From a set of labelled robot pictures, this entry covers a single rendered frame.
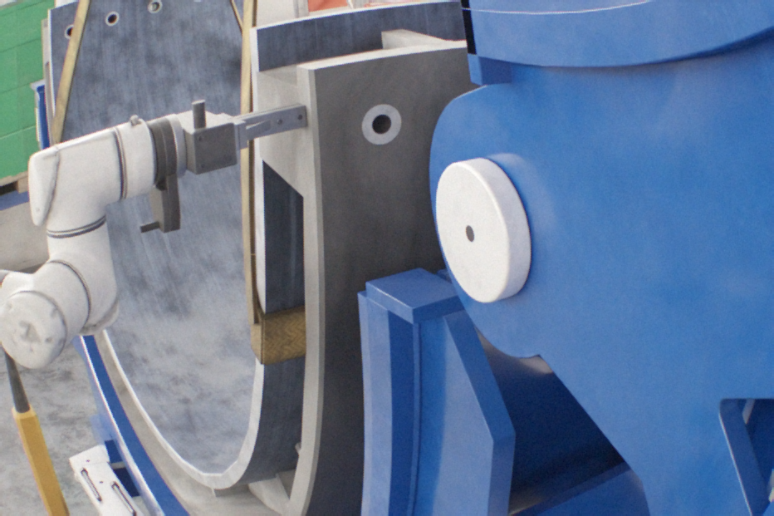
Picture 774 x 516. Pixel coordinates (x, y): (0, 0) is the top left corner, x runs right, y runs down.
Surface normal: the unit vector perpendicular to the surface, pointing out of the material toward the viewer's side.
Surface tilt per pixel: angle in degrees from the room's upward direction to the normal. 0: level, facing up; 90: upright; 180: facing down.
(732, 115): 90
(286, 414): 126
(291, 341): 115
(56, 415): 0
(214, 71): 65
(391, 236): 102
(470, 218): 90
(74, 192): 90
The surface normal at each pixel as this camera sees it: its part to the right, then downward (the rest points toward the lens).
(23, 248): 0.44, 0.24
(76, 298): 0.91, -0.29
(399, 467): 0.45, 0.47
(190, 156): -0.90, 0.22
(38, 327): -0.11, 0.29
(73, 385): -0.11, -0.94
